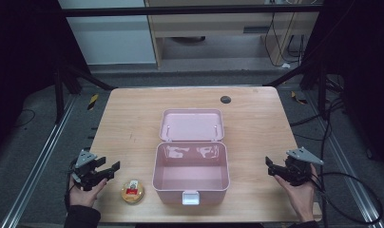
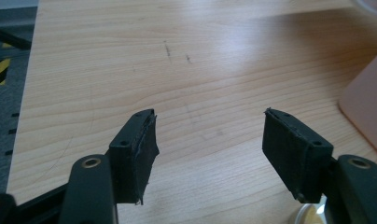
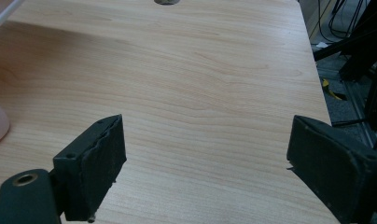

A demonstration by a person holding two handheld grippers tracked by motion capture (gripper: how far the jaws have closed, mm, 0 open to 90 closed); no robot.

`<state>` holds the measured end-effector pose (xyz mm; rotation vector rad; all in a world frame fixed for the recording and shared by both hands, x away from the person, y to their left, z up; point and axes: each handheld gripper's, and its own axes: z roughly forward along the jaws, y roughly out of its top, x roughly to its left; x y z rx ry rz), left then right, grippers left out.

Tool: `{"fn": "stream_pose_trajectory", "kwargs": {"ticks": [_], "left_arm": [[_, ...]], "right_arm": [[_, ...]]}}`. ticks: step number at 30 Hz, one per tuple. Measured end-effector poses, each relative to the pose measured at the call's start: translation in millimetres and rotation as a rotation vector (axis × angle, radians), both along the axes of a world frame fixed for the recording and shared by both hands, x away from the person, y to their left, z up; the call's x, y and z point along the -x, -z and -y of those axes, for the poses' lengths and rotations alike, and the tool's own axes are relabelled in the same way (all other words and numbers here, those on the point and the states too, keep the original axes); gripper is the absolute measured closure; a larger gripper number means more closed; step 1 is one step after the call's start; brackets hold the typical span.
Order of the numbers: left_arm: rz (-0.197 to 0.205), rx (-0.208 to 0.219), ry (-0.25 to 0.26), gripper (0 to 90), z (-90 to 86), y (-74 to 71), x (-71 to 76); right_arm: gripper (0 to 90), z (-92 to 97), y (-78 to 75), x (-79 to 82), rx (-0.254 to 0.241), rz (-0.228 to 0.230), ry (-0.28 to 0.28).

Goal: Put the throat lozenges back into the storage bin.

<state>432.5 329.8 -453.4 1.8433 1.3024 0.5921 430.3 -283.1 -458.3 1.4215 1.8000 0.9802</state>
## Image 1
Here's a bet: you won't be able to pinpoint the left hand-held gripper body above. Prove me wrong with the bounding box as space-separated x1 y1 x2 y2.
70 149 114 192

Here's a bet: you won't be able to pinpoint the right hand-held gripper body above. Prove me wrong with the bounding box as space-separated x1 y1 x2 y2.
275 146 325 187

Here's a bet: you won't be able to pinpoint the pink storage box with lid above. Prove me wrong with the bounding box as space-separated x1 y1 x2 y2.
151 107 232 206

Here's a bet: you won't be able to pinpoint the person's left hand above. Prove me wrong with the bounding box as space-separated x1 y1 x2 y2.
67 176 108 208

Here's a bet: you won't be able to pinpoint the person's right hand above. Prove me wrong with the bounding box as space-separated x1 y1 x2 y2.
273 163 320 223

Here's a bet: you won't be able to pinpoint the yellow black striped tape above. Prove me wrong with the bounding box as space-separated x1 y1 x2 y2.
86 93 100 111
290 90 309 106

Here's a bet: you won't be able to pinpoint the black metal stand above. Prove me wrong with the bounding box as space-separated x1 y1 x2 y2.
261 51 329 121
52 61 118 125

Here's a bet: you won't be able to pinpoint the white cabinet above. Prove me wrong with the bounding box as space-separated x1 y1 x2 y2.
57 0 158 67

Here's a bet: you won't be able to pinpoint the black curtain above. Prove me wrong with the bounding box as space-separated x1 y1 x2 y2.
0 0 93 160
298 0 384 179

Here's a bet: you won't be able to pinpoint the light wooden desk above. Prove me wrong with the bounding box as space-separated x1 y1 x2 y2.
144 0 321 68

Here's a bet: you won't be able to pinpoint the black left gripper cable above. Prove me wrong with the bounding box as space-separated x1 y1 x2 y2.
64 162 78 210

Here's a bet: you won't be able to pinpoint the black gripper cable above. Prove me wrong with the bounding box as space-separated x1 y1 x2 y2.
309 171 384 226
64 162 78 210

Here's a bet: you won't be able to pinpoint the aluminium floor rail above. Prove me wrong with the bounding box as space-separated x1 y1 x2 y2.
0 94 80 228
305 89 384 228

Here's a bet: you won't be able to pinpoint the black floor cables bundle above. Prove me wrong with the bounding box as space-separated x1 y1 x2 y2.
289 75 348 165

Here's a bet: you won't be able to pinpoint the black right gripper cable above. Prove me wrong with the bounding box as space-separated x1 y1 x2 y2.
309 171 384 226

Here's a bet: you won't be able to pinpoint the black floor cable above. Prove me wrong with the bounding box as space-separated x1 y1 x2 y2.
12 108 37 129

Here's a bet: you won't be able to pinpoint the black cables under desk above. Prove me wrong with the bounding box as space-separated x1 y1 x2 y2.
263 11 307 68

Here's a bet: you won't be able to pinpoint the black horizontal frame bar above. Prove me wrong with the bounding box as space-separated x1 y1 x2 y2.
60 4 325 18

